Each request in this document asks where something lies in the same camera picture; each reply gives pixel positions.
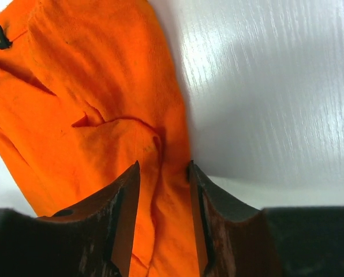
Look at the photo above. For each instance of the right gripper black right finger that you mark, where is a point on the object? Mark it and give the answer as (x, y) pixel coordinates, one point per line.
(235, 239)

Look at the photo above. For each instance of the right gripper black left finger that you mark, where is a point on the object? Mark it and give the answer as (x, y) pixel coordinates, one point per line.
(93, 237)

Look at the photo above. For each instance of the orange t shirt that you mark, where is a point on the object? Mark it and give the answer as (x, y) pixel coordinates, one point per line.
(87, 89)

